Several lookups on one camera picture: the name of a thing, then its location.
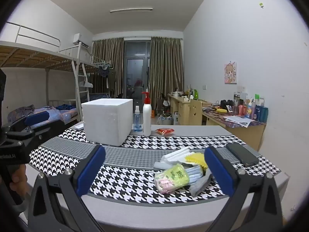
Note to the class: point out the ceiling tube light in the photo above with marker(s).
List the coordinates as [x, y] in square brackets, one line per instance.
[131, 10]

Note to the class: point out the green plastic bottle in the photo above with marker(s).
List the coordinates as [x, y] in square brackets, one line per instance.
[196, 94]

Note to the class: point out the light wooden desk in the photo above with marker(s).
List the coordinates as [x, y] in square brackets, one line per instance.
[179, 108]

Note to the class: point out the white metal bunk bed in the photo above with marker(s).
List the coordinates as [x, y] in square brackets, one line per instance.
[96, 64]
[36, 55]

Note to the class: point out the houndstooth table mat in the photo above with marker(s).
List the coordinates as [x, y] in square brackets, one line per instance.
[135, 181]

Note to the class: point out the white bed ladder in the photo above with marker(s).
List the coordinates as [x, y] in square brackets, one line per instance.
[77, 96]

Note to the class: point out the white box blue label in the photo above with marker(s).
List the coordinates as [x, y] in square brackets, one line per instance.
[176, 119]

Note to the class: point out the wooden desk with patterned cover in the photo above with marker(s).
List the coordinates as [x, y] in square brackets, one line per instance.
[246, 133]

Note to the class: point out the white pump bottle red top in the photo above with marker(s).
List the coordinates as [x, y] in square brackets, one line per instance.
[146, 120]

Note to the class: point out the hanging dark clothes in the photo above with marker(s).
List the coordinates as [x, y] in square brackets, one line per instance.
[103, 72]

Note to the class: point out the grey sock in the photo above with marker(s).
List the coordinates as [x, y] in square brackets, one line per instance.
[200, 188]

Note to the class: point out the wooden smiley chair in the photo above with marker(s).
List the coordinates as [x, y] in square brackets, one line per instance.
[194, 112]

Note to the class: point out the red snack packet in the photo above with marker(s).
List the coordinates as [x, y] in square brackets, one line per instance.
[165, 131]

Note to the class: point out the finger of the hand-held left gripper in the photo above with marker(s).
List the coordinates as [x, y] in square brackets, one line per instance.
[36, 119]
[48, 130]

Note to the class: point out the black smartphone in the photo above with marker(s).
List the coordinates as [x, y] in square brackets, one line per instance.
[241, 153]

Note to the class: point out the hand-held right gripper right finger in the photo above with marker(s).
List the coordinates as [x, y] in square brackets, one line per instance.
[218, 171]

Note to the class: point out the grey floor bucket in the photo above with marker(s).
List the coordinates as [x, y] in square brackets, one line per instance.
[165, 120]

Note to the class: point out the black bag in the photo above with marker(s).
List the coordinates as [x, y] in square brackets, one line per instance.
[225, 104]

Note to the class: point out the yellow-green mask packet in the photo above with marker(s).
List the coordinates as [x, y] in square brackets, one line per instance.
[171, 178]

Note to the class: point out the white clothes hanger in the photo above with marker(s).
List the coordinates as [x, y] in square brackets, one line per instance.
[87, 84]

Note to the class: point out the person's left hand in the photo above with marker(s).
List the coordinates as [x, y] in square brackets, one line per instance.
[18, 183]

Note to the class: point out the row of toiletry bottles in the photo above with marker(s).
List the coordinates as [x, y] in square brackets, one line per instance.
[256, 111]

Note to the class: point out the white foam box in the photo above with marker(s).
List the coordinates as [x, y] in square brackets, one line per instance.
[103, 123]

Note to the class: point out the yellow scalloped sponge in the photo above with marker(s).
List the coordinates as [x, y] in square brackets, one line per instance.
[195, 159]

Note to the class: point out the brown curtain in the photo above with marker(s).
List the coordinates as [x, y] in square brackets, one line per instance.
[108, 60]
[166, 72]

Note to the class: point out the blue face mask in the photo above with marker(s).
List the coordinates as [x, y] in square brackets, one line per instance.
[195, 175]

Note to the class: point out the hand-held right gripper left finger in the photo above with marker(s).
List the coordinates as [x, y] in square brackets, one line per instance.
[91, 169]

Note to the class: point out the printed paper sheets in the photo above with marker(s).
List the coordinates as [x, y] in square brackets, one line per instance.
[237, 120]

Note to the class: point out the glass balcony door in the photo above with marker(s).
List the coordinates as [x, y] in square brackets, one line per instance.
[136, 70]

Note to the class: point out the blue spray bottle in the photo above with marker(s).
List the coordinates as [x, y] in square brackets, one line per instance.
[137, 125]

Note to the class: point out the white air conditioner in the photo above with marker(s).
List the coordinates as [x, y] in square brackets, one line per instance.
[80, 40]

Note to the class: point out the black folding chair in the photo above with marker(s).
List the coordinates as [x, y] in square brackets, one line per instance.
[164, 104]

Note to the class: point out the blue patterned quilt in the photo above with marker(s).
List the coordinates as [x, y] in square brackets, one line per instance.
[55, 113]

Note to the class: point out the cartoon wall poster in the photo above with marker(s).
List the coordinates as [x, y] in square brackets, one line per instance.
[230, 73]

